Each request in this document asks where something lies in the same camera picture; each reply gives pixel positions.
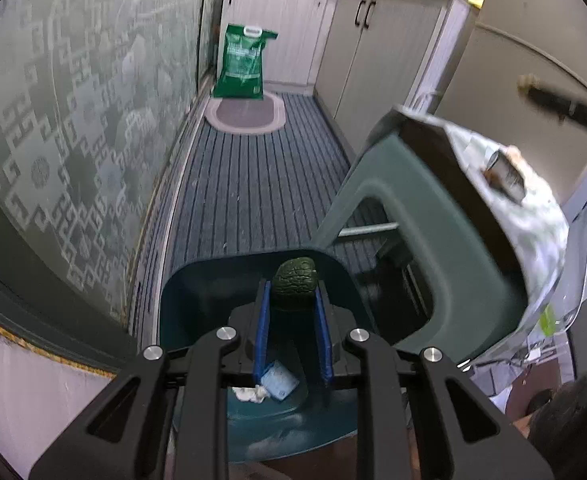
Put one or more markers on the teal plastic trash bin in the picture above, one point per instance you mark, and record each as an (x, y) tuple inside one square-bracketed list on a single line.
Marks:
[(208, 290)]

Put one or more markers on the oval grey floor mat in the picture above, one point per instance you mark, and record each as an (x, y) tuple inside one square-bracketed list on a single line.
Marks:
[(246, 115)]

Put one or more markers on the white panelled cabinet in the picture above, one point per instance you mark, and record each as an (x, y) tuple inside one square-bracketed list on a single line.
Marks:
[(283, 30)]

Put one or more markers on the blue and white wrapper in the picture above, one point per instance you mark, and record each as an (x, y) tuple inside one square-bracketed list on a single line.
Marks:
[(279, 382)]

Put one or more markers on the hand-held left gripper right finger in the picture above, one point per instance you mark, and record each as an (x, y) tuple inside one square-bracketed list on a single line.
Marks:
[(323, 340)]

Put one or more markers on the green white checked tablecloth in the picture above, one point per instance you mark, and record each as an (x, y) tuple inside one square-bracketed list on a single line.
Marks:
[(538, 230)]

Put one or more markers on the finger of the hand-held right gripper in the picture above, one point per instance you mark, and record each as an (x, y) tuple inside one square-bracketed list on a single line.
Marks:
[(568, 106)]

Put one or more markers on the white crumpled tissue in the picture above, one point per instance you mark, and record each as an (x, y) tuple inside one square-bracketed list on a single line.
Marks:
[(251, 394)]

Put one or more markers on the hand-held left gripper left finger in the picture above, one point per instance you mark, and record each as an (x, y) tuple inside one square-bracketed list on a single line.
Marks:
[(261, 340)]

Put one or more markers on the striped grey floor runner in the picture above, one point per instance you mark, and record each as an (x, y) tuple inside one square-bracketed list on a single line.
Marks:
[(253, 195)]

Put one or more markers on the frosted patterned sliding door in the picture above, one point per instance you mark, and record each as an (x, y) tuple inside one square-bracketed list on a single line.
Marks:
[(73, 110)]

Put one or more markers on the beige refrigerator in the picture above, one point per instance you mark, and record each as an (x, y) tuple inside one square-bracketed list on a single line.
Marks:
[(523, 25)]

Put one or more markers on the dark green avocado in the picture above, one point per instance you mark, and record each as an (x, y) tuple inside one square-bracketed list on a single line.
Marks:
[(295, 280)]

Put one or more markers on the green rice bag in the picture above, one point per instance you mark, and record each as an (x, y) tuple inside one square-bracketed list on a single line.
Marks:
[(241, 65)]

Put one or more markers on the green plastic stool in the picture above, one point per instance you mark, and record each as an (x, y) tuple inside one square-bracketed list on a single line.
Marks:
[(423, 240)]

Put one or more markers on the person's dark clothing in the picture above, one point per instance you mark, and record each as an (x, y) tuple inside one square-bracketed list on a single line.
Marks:
[(573, 425)]

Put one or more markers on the metal can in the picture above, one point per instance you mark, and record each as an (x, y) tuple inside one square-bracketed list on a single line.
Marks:
[(506, 176)]

